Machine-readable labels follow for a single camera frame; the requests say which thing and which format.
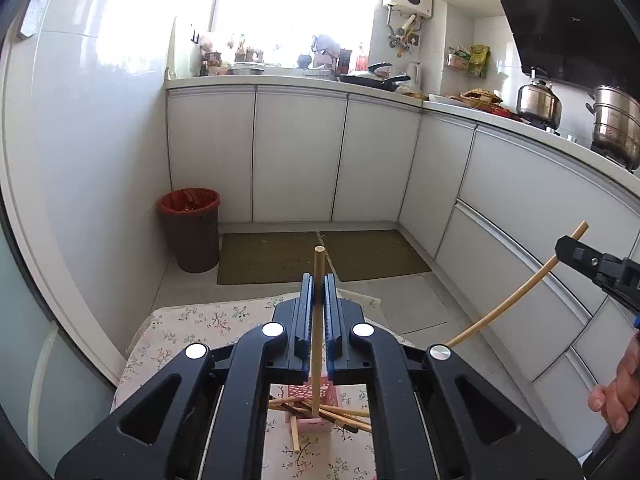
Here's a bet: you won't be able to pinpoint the black chopstick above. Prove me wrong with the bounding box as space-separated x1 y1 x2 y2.
280 405 312 418

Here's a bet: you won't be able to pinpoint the white kitchen cabinets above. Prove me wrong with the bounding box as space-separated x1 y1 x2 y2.
164 74 640 456

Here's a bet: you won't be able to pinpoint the person's right hand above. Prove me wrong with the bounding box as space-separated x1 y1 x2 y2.
588 333 639 434

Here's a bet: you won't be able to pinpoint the pink perforated utensil holder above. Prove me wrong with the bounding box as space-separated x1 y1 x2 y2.
285 375 343 432

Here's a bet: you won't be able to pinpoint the floral tablecloth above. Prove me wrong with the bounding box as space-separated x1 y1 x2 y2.
110 291 384 480

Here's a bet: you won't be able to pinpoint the olive floor mat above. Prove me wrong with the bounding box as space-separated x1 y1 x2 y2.
217 232 319 285
320 230 431 282

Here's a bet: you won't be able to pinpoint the steel stock pot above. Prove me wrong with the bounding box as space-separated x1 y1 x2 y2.
585 84 640 172

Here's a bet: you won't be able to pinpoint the dark red trash bin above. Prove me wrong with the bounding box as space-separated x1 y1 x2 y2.
157 188 221 273

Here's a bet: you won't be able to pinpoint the steel kettle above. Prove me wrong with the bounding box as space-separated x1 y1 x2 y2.
516 67 563 131

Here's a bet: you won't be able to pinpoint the glass sliding door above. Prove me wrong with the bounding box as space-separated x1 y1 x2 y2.
1 209 115 479

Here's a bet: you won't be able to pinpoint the black range hood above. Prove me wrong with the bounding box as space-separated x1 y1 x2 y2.
500 0 639 98

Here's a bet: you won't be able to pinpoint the yellow snack bag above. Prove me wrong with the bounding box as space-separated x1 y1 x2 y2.
468 44 490 79

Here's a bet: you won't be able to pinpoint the black frying pan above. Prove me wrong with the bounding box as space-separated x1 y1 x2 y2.
337 62 411 92

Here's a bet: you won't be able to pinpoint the silver door handle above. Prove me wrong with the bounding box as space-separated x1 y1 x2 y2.
16 0 48 40

